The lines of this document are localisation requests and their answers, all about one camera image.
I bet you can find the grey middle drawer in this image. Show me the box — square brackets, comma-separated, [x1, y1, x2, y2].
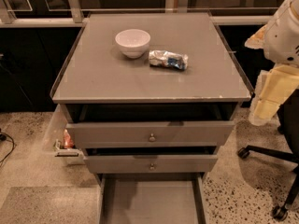
[84, 147, 218, 174]

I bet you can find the grey bottom drawer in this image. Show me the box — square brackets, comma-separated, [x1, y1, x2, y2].
[98, 174, 208, 224]

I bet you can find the metal window railing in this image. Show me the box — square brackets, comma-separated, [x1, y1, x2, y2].
[0, 0, 285, 26]

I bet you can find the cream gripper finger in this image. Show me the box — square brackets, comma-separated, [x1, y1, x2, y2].
[249, 64, 299, 126]
[245, 25, 266, 49]

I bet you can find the black office chair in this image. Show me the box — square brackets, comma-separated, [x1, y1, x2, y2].
[237, 89, 299, 221]

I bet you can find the crushed silver redbull can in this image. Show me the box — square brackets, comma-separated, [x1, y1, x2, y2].
[149, 50, 188, 71]

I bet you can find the grey top drawer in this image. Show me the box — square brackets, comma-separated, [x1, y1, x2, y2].
[66, 103, 236, 148]

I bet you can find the grey drawer cabinet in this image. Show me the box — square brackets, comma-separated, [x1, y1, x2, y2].
[50, 12, 255, 224]

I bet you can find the black floor cable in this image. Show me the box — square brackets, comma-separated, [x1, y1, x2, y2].
[0, 128, 17, 168]

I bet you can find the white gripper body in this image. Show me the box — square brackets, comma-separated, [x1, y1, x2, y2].
[263, 0, 299, 65]

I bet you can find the white ceramic bowl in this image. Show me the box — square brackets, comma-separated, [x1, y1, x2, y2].
[115, 29, 150, 59]

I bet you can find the orange snack packet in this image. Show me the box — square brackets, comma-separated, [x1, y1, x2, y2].
[64, 130, 74, 148]

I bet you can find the grey drawer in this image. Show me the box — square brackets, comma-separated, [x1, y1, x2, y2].
[98, 174, 208, 224]
[66, 103, 236, 148]
[84, 147, 218, 174]

